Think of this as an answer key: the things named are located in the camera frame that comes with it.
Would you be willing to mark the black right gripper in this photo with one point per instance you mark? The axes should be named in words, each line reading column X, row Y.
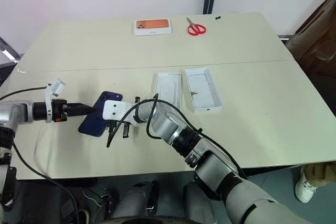
column 119, row 125

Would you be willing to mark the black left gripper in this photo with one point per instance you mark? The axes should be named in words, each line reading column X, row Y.
column 59, row 110

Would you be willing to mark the dark blue smartphone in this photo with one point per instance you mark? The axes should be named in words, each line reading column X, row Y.
column 93, row 123

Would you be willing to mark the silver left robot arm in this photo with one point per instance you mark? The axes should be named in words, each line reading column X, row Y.
column 15, row 112

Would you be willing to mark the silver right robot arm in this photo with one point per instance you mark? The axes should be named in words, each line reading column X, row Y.
column 210, row 166

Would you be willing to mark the white phone box lid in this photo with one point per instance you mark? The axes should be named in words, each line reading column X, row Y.
column 169, row 90

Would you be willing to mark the white phone box base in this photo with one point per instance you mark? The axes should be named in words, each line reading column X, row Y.
column 203, row 91

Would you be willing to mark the phone box with orange picture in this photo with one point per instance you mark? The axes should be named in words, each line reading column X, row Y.
column 153, row 26

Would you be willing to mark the brown cardboard box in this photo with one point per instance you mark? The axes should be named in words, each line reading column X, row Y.
column 319, row 40

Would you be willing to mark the small white paper scrap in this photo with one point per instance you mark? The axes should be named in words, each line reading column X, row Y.
column 21, row 71

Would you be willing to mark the grey rounded robot leg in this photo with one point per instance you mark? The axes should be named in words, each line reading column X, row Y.
column 134, row 199

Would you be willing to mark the dark robot torso side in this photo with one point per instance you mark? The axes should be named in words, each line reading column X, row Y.
column 6, row 171

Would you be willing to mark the small black clip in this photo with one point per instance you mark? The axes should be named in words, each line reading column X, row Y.
column 218, row 17

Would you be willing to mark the white sneaker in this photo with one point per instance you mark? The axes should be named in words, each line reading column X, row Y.
column 304, row 187

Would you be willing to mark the person's khaki trouser leg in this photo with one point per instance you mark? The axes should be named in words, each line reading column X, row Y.
column 321, row 174

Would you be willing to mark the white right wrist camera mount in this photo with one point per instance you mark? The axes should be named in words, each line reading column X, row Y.
column 115, row 110

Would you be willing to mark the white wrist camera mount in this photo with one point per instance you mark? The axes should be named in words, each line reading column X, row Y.
column 115, row 110
column 53, row 87

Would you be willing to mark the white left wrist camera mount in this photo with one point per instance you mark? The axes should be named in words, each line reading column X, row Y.
column 53, row 87

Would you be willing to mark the metal frame bar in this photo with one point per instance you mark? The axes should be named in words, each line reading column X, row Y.
column 6, row 52

